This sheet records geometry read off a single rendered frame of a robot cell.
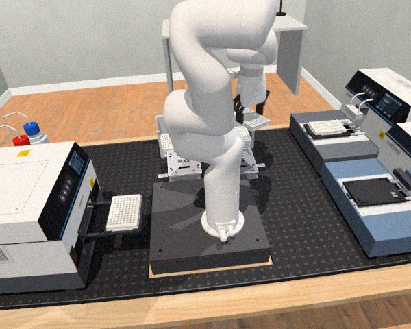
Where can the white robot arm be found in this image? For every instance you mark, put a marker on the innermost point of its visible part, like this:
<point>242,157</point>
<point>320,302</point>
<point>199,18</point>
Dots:
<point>200,120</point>

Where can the white plastic bottle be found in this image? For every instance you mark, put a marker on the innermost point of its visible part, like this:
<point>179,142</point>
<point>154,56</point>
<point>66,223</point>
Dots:
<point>44,140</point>

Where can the red bottle cap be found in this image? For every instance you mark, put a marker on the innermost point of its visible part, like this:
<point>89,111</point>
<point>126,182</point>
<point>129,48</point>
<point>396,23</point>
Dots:
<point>21,142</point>

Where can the blue bottle cap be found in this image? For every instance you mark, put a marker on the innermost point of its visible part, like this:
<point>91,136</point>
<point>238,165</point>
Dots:
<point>31,129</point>

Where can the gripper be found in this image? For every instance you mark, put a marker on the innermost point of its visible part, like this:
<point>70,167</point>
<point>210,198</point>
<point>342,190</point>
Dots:
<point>250,91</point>

